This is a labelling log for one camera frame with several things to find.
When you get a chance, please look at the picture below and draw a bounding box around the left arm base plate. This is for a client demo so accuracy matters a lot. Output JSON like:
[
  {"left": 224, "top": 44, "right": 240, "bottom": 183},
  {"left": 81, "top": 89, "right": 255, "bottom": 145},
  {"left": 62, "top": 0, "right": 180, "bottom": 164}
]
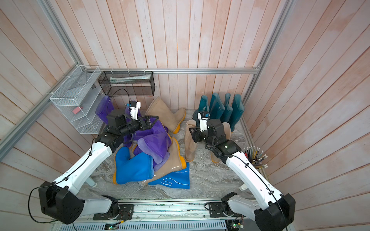
[{"left": 93, "top": 204, "right": 135, "bottom": 221}]

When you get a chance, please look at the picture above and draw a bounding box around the aluminium frame rail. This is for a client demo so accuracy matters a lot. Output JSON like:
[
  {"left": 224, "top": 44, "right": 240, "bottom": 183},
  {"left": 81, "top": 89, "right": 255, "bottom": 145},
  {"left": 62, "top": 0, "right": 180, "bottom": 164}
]
[{"left": 99, "top": 67, "right": 259, "bottom": 75}]

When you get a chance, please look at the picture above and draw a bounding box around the white wire shelf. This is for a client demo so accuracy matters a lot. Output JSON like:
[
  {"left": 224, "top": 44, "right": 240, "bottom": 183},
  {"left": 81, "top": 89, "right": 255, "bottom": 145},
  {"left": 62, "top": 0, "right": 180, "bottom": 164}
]
[{"left": 50, "top": 65, "right": 105, "bottom": 135}]

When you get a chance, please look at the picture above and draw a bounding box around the pink eraser block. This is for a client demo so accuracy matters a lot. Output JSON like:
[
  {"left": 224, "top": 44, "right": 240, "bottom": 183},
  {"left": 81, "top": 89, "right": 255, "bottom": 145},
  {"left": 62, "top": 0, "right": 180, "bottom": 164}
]
[{"left": 72, "top": 106, "right": 83, "bottom": 115}]

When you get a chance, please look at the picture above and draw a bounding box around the bundle of pencils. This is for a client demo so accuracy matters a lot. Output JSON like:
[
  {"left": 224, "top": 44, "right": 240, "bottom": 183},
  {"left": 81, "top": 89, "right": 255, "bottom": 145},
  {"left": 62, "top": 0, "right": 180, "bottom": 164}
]
[{"left": 244, "top": 146, "right": 268, "bottom": 169}]

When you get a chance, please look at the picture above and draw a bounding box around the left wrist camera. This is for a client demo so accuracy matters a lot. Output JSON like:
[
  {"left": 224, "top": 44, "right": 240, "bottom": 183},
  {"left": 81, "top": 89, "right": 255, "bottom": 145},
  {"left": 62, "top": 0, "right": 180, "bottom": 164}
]
[{"left": 127, "top": 101, "right": 141, "bottom": 120}]

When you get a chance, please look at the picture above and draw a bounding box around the purple boot lying centre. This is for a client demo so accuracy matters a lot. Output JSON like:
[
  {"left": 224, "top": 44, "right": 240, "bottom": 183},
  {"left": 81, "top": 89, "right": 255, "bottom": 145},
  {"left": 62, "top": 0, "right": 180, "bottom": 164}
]
[{"left": 123, "top": 131, "right": 150, "bottom": 157}]

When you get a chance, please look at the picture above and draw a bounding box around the purple boot far left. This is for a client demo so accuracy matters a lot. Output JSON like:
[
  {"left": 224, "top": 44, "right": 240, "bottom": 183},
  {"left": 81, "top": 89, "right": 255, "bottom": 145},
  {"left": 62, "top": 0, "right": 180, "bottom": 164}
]
[{"left": 95, "top": 95, "right": 114, "bottom": 124}]

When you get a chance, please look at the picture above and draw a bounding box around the teal boot standing back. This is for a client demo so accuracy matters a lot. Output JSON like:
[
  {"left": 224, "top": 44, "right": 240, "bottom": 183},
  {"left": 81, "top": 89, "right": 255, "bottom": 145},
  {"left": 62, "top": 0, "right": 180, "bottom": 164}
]
[{"left": 228, "top": 94, "right": 245, "bottom": 132}]

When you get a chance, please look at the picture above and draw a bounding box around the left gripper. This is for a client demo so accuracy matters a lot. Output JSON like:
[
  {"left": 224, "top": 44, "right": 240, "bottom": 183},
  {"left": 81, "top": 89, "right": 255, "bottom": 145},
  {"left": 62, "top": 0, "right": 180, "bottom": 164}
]
[{"left": 119, "top": 115, "right": 159, "bottom": 136}]

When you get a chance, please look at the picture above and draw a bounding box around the blue boot on top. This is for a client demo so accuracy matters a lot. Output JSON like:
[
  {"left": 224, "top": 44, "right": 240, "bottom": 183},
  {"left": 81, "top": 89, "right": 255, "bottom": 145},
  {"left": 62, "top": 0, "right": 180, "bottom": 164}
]
[{"left": 113, "top": 147, "right": 154, "bottom": 185}]

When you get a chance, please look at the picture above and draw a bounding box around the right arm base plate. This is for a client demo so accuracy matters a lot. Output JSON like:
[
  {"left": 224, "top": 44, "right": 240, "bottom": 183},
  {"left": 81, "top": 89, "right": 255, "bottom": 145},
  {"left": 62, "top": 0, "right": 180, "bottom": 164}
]
[{"left": 204, "top": 202, "right": 232, "bottom": 218}]

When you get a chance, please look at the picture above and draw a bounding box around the black mesh basket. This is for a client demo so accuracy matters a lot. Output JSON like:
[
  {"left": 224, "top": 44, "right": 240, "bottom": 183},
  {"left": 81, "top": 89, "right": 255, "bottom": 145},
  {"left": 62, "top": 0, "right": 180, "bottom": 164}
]
[{"left": 98, "top": 71, "right": 156, "bottom": 97}]

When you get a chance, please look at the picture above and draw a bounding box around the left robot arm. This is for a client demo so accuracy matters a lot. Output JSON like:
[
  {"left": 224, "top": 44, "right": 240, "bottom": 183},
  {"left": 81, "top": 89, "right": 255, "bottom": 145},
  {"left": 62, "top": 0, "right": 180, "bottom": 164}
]
[{"left": 36, "top": 109, "right": 159, "bottom": 224}]

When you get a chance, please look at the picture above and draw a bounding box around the beige boot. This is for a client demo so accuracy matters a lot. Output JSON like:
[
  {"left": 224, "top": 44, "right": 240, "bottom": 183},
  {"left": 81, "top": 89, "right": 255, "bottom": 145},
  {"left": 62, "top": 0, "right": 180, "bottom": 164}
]
[
  {"left": 141, "top": 138, "right": 187, "bottom": 185},
  {"left": 184, "top": 120, "right": 197, "bottom": 162},
  {"left": 211, "top": 122, "right": 232, "bottom": 164},
  {"left": 145, "top": 97, "right": 186, "bottom": 134}
]

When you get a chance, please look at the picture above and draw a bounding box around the paper in black basket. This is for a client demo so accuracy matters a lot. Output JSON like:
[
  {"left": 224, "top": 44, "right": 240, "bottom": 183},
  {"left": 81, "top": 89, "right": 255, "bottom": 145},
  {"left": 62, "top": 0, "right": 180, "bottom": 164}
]
[{"left": 109, "top": 74, "right": 151, "bottom": 84}]

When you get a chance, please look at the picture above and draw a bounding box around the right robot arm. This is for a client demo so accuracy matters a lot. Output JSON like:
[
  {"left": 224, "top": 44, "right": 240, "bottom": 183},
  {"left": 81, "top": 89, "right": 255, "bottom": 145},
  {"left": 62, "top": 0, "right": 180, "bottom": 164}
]
[{"left": 189, "top": 119, "right": 296, "bottom": 231}]

